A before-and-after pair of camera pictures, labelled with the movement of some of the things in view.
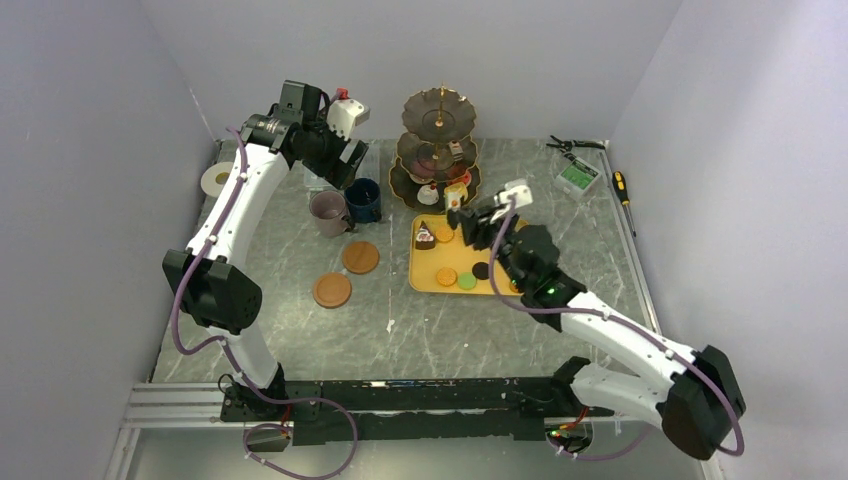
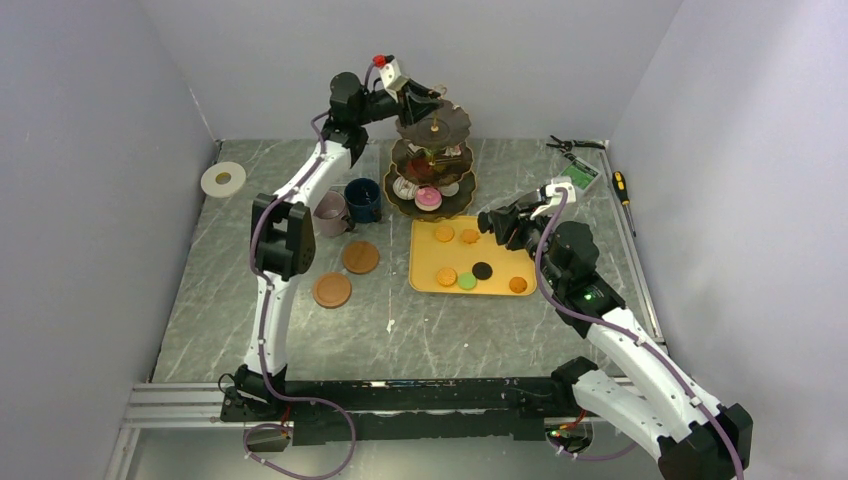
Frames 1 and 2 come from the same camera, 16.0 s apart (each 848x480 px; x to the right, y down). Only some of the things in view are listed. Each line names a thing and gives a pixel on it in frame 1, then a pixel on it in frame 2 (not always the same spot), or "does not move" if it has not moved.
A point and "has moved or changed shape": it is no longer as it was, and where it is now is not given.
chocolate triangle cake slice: (424, 238) to (421, 168)
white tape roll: (215, 178) does not move
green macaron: (467, 280) does not move
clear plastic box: (368, 167) does not move
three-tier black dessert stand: (437, 150) has moved or changed shape
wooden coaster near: (332, 290) does not move
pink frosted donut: (421, 176) to (428, 198)
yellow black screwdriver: (620, 185) does not move
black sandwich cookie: (481, 270) does not move
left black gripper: (336, 168) to (416, 102)
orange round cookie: (446, 276) does not move
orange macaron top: (444, 233) does not move
